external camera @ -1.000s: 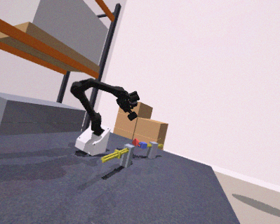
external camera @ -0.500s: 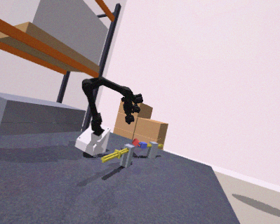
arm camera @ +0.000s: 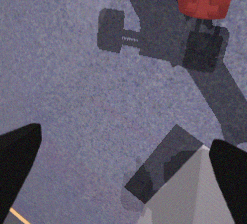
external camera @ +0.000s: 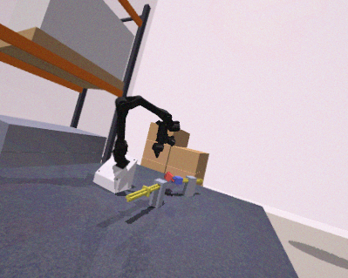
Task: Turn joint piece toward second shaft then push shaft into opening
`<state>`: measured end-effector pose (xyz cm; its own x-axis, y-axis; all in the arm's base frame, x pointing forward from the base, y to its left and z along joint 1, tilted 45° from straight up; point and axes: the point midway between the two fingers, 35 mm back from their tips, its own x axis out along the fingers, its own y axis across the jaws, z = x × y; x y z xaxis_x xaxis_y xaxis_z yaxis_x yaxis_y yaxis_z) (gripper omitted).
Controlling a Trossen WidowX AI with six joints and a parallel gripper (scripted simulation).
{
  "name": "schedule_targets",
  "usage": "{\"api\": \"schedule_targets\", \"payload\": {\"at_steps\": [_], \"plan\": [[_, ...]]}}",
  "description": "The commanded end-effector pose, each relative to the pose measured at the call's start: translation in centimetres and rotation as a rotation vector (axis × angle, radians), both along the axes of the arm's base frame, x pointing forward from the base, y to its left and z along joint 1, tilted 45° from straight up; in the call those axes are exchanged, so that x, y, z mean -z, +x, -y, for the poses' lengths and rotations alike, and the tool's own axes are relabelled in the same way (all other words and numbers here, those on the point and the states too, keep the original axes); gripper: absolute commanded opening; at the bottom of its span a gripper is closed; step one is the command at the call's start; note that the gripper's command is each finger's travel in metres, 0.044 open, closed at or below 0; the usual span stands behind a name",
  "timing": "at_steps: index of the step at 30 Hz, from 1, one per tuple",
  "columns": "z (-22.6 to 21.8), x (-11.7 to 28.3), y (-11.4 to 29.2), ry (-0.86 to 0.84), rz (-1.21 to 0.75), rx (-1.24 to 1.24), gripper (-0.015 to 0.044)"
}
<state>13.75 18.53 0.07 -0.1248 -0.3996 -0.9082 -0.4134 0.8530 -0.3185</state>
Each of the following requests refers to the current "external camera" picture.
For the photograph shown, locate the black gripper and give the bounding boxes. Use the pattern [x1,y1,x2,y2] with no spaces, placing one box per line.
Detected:
[152,132,167,158]

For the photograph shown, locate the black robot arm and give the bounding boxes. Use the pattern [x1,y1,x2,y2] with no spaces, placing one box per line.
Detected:
[113,95,180,170]

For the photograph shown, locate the yellow square bar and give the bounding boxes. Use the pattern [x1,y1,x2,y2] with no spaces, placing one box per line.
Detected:
[126,179,167,208]

